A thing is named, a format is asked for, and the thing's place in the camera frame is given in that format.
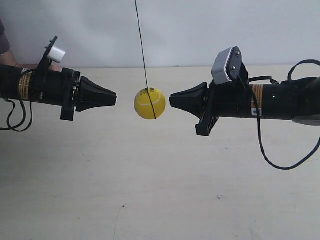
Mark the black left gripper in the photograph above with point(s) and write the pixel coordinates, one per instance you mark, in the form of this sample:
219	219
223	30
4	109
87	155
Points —
59	88

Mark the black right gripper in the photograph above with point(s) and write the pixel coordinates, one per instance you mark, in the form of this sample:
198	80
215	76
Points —
229	101

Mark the yellow tennis ball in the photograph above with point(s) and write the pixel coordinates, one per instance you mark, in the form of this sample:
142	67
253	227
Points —
150	103

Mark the person's forearm with grey sleeve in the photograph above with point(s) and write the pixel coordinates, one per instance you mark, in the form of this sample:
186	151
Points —
6	54

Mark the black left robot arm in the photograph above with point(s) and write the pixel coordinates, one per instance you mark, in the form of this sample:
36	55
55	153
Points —
15	83

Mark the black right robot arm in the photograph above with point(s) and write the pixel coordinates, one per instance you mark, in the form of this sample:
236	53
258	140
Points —
297	101

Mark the person's bare hand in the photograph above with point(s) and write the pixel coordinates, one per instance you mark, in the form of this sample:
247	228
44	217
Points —
53	66

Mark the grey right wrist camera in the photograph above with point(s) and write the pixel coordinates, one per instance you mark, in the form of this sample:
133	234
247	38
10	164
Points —
228	67

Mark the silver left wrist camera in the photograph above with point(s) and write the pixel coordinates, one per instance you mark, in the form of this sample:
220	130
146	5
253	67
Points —
53	54

